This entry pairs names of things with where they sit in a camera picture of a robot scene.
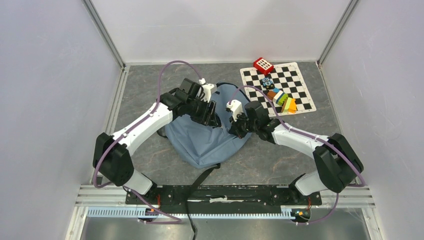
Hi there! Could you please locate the red calculator toy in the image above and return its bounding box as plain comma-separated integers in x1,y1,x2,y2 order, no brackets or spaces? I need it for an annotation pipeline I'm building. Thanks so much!
253,57,274,76

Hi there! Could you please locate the blue robot toy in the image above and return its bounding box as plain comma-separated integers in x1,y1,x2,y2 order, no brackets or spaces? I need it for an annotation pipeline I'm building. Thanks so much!
260,77,275,90

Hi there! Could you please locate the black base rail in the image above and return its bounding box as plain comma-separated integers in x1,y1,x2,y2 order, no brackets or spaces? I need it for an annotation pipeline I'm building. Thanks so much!
143,184,323,214

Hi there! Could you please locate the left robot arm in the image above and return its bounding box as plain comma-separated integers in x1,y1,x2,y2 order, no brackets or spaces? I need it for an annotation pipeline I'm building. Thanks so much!
92,78,221,204

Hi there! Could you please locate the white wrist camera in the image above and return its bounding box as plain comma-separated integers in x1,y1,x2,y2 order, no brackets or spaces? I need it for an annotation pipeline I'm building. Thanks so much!
197,78,217,103
226,99,244,122

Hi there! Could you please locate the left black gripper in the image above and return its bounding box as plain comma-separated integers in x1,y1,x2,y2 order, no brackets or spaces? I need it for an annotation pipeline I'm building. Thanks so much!
186,96,217,128

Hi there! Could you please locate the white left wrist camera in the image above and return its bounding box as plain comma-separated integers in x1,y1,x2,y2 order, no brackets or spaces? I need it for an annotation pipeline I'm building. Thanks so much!
197,78,217,103

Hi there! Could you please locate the colourful block stack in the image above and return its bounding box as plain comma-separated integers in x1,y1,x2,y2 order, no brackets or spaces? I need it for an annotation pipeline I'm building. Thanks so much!
266,88,289,106

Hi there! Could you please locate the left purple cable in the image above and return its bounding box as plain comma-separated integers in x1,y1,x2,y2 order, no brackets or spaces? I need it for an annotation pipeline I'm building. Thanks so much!
92,60,203,225

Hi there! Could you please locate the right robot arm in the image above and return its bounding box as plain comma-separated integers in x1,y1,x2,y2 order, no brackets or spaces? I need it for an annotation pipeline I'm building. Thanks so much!
226,100,364,204

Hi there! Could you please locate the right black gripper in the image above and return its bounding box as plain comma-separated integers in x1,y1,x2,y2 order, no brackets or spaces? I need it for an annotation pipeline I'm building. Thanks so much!
229,110,259,139

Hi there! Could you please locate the purple cable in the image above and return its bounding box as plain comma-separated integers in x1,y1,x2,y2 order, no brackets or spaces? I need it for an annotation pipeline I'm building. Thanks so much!
228,85,366,226
92,60,203,225

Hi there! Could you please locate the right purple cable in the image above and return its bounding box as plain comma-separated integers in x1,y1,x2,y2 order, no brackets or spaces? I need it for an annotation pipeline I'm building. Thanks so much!
228,85,366,226

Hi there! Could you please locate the checkered chess board mat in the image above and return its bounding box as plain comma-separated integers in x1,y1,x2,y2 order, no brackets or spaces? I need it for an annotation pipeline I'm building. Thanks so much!
239,62,317,116

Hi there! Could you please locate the blue student backpack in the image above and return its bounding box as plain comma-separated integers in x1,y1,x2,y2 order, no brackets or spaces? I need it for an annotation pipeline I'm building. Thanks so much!
156,82,252,190

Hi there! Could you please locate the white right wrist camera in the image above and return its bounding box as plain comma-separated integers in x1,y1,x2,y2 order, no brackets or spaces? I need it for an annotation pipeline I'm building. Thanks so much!
226,99,244,122

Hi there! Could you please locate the orange yellow block toy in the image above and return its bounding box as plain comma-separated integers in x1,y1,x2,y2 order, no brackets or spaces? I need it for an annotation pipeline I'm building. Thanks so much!
282,97,297,114

